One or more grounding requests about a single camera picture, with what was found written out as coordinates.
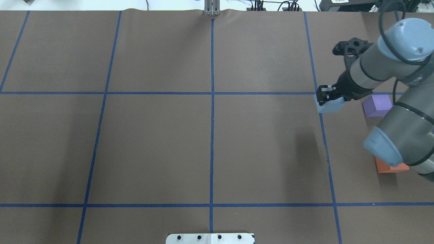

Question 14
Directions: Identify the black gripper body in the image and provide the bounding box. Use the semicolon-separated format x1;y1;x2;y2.
332;38;375;101

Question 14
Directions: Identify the light blue foam block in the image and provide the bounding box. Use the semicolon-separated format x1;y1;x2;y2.
313;95;346;113

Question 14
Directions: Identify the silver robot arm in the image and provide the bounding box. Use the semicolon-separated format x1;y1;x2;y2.
316;18;434;182

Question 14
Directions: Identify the purple foam block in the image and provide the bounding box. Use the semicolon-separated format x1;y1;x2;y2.
362;94;393;117

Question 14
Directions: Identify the orange foam block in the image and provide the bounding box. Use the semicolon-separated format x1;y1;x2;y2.
374;157;410;174

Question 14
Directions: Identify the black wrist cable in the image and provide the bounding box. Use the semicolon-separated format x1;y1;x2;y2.
378;0;434;116

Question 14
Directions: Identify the aluminium frame post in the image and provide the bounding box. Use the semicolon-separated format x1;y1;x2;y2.
204;0;221;16

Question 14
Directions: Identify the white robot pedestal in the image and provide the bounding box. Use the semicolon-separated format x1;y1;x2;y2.
165;233;255;244

